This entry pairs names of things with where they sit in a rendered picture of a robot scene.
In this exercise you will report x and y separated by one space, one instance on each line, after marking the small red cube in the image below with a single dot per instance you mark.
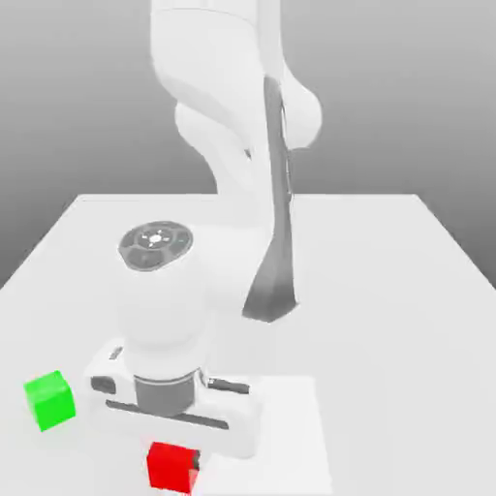
170 467

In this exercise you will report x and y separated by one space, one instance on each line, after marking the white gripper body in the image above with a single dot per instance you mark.
228 440

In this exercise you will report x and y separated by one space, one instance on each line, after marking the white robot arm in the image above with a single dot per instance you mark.
217 116

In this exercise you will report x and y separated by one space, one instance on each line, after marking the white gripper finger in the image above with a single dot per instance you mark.
197 461

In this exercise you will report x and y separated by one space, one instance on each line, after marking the small green cube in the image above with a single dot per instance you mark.
49 401

